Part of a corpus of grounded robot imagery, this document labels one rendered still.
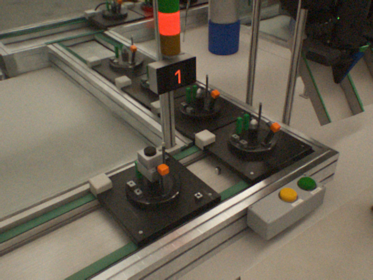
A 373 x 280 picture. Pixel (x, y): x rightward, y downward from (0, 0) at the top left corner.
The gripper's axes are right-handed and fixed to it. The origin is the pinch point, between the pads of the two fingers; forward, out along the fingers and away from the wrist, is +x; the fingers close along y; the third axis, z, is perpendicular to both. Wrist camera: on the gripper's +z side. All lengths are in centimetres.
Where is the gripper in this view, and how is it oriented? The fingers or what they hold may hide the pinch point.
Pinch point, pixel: (339, 69)
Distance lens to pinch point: 98.0
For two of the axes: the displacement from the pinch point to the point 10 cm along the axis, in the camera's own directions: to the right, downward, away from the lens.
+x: 0.2, 8.3, 5.6
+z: -6.0, -4.4, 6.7
